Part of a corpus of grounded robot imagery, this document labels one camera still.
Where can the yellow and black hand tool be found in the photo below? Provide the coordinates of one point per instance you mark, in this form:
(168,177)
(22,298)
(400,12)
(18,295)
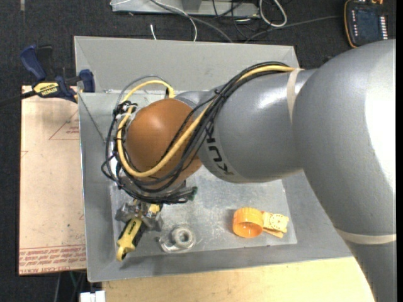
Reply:
(128,234)

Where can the orange plastic cup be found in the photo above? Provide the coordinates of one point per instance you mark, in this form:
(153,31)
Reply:
(248,222)

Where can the brown cardboard board red print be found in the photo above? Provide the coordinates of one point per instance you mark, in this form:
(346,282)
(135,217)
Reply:
(47,184)

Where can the yellow toy food piece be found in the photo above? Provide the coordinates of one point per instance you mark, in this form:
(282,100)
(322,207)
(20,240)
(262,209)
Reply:
(277,222)

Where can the grey metal bin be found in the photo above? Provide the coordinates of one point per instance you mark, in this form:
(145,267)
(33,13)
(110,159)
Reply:
(201,64)

